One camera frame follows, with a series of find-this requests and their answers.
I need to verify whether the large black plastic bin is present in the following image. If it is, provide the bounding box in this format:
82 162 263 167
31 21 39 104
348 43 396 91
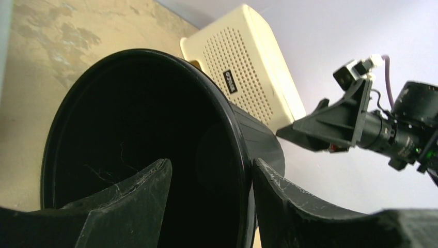
40 49 285 247

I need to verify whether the cream perforated plastic basket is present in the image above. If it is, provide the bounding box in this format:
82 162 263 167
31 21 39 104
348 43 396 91
180 4 306 131

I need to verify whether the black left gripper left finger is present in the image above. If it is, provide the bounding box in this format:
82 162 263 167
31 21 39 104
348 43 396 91
1 159 172 247

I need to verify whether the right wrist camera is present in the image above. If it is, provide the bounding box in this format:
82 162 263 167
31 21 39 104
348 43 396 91
333 54 385 91

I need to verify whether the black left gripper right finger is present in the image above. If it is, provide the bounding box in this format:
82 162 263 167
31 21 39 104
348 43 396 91
252 159 437 247

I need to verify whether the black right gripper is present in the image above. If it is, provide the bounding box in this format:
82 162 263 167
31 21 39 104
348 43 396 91
276 79 437 183

